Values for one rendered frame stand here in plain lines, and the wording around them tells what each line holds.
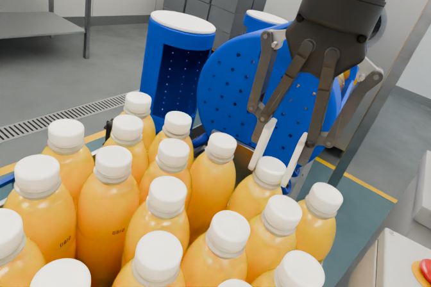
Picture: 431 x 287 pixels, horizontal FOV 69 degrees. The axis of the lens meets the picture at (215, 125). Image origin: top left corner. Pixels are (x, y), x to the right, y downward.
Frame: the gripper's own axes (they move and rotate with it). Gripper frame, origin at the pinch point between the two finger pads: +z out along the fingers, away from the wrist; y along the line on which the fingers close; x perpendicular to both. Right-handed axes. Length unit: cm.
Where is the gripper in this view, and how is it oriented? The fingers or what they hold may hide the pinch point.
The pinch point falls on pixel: (278, 152)
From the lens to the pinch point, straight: 40.7
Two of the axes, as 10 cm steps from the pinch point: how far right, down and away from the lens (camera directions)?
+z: -2.4, 8.4, 4.9
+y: -8.6, -4.2, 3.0
